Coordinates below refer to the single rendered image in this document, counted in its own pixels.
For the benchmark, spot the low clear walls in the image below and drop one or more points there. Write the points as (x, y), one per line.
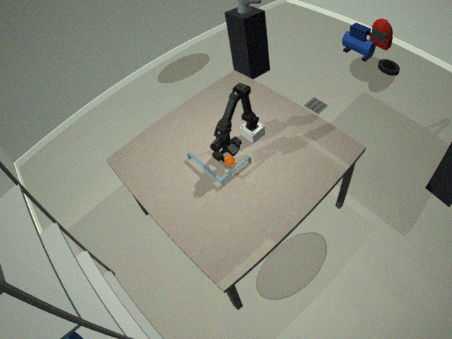
(228, 178)

